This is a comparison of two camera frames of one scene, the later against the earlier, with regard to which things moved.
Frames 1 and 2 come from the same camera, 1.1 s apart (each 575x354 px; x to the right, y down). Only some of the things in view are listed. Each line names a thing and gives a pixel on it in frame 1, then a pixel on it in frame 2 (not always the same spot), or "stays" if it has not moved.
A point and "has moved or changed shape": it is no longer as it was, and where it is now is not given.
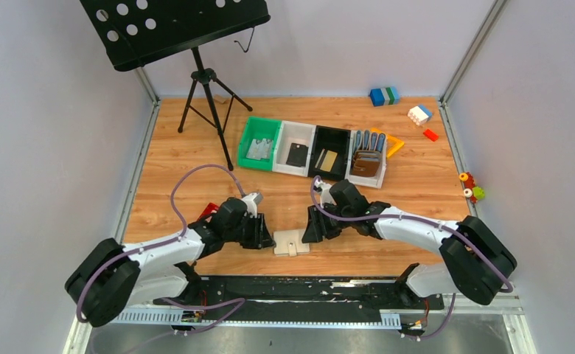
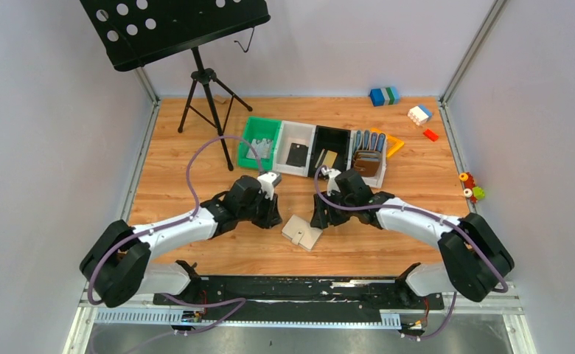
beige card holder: (290, 243) has moved or changed shape
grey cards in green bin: (261, 150) stays
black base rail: (304, 294) stays
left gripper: (256, 231) → (270, 212)
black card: (297, 155) stays
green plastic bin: (259, 128) stays
